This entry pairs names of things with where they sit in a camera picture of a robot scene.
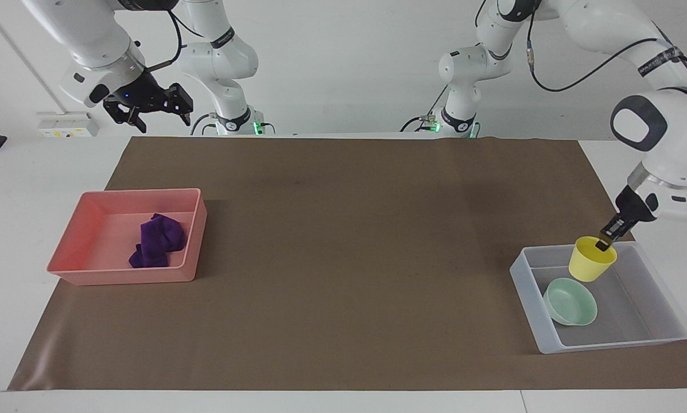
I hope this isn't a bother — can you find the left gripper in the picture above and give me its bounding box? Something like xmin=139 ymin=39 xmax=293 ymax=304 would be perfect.
xmin=614 ymin=185 xmax=661 ymax=224

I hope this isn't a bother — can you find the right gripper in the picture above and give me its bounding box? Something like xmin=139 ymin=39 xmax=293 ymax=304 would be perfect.
xmin=103 ymin=67 xmax=195 ymax=134

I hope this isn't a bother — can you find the yellow plastic cup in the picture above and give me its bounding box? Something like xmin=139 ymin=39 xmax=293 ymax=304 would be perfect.
xmin=568 ymin=236 xmax=618 ymax=283

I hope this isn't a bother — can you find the translucent plastic box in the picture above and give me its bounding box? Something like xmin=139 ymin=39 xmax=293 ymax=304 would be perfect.
xmin=509 ymin=241 xmax=687 ymax=354

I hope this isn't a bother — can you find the pink plastic box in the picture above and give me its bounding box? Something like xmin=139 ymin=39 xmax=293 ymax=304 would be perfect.
xmin=46 ymin=188 xmax=208 ymax=286

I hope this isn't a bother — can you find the light green bowl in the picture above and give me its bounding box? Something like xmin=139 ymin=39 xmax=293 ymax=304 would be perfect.
xmin=543 ymin=278 xmax=599 ymax=327

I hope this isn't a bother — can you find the purple cloth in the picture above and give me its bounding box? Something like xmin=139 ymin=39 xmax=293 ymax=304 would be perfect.
xmin=129 ymin=213 xmax=186 ymax=268

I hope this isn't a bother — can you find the black cable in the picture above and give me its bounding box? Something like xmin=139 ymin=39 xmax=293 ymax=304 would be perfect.
xmin=189 ymin=113 xmax=218 ymax=137
xmin=146 ymin=9 xmax=184 ymax=73
xmin=401 ymin=85 xmax=451 ymax=133
xmin=526 ymin=9 xmax=687 ymax=93

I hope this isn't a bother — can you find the white wall socket strip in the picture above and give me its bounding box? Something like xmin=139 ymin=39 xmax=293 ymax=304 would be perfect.
xmin=36 ymin=112 xmax=100 ymax=138

